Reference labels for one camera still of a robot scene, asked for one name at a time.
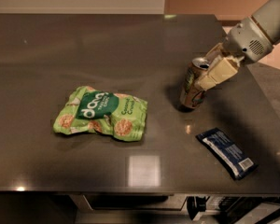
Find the drawer under table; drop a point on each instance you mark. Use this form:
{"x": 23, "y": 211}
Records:
{"x": 151, "y": 202}

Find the orange soda can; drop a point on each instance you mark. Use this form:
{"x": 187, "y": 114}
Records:
{"x": 191, "y": 96}

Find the green rice chip bag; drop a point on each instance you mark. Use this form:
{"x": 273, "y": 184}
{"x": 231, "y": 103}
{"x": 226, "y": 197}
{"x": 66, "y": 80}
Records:
{"x": 88, "y": 110}

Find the blue snack bar wrapper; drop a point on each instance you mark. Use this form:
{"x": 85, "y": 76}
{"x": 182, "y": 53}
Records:
{"x": 227, "y": 152}

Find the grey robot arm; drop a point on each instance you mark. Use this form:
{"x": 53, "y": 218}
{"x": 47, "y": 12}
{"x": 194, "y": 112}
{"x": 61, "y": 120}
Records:
{"x": 267, "y": 18}

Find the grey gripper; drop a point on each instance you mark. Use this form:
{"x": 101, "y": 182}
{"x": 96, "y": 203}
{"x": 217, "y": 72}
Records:
{"x": 246, "y": 40}

